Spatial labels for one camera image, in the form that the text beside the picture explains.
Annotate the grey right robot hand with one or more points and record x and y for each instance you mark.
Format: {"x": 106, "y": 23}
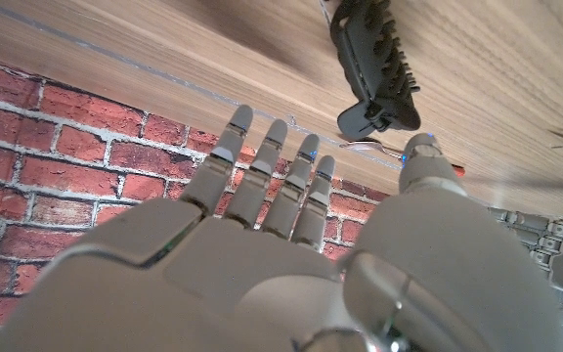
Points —
{"x": 242, "y": 288}

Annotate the black hair claw clip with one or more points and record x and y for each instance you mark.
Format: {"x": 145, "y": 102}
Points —
{"x": 372, "y": 68}

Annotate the red brick print backdrop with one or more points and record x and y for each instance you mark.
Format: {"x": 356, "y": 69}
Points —
{"x": 66, "y": 161}

